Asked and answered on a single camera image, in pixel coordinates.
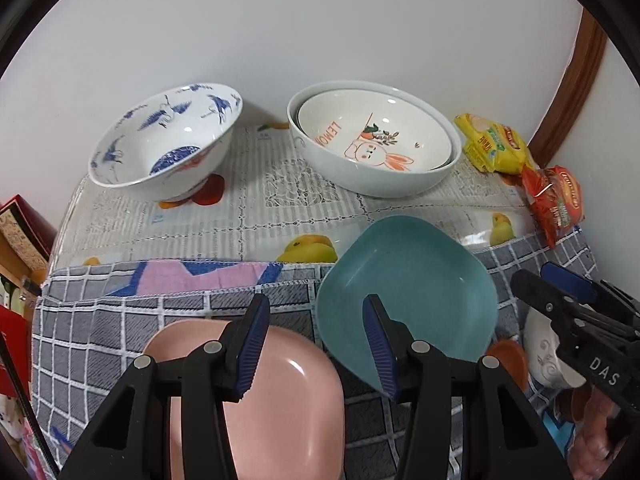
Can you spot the fruit print tablecloth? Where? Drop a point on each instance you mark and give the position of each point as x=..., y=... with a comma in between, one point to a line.
x=260, y=210

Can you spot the thin black rod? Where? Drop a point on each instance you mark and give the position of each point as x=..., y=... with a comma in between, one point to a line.
x=27, y=405

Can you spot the white bowl grey floral pattern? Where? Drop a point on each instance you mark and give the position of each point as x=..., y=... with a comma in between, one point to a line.
x=542, y=350

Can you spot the large plain white bowl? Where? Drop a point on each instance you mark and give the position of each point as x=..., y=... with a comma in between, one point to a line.
x=350, y=180

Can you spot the white bowl blue crane print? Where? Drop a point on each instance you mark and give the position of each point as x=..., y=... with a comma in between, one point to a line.
x=150, y=145

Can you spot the yellow chips bag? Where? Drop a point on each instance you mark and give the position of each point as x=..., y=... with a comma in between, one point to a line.
x=492, y=145

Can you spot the white bowl rabbit print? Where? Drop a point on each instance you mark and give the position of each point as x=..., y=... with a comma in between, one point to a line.
x=380, y=135

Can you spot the person's right hand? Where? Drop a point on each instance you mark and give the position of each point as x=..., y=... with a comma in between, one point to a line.
x=597, y=440

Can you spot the grey checked cloth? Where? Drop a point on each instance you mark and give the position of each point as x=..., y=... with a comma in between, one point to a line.
x=100, y=335

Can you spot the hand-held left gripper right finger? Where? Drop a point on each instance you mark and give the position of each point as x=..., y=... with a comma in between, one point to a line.
x=380, y=355

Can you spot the red patterned box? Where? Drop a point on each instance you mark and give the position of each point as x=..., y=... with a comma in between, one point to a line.
x=30, y=215

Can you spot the pink plate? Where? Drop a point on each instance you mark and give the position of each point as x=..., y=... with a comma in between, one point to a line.
x=300, y=410

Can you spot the red chips bag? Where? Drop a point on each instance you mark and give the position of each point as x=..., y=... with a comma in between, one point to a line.
x=555, y=205

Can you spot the brown wooden door frame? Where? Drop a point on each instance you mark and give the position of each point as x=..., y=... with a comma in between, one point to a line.
x=575, y=85

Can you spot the small brown dish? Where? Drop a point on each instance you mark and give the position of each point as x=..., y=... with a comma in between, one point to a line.
x=577, y=404
x=507, y=360

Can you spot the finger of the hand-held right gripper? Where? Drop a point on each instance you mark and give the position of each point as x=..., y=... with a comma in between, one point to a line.
x=570, y=280
x=537, y=292

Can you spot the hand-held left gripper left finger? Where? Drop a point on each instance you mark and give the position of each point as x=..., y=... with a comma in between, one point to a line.
x=252, y=355

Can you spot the teal plate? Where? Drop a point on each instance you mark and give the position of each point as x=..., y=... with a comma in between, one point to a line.
x=415, y=270

